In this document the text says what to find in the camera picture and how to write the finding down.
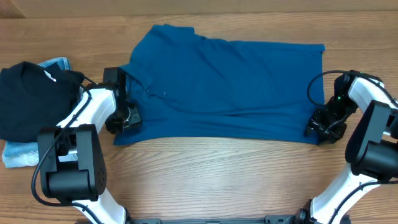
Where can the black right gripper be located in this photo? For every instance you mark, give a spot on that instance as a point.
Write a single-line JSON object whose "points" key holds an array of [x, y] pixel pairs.
{"points": [[321, 125]]}

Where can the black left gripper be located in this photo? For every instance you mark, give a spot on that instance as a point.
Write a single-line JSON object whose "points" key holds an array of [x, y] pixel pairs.
{"points": [[131, 117]]}

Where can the blue polo shirt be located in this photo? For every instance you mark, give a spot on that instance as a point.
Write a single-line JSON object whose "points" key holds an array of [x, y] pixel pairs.
{"points": [[188, 85]]}

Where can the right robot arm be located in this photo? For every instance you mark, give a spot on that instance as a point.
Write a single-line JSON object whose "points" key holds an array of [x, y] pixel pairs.
{"points": [[371, 161]]}

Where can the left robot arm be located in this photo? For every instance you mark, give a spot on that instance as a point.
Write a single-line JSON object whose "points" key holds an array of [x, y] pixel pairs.
{"points": [[71, 171]]}

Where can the folded black shirt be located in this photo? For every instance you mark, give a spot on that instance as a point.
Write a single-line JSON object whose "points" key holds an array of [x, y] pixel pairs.
{"points": [[31, 102]]}

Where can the folded light blue jeans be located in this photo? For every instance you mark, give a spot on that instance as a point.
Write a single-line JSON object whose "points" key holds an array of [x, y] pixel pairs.
{"points": [[18, 154]]}

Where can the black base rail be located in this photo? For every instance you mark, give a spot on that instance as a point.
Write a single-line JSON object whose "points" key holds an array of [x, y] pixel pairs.
{"points": [[269, 219]]}

